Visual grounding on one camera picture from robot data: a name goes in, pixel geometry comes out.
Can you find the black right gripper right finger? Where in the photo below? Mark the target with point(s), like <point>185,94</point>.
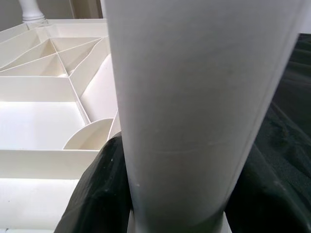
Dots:
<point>267,208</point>

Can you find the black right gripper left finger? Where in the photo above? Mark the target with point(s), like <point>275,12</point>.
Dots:
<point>102,194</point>

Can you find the white plastic table top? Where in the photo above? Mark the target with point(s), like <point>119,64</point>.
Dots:
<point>36,121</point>

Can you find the white tapered plastic table leg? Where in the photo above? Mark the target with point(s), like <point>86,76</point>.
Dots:
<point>194,97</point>
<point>31,9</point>

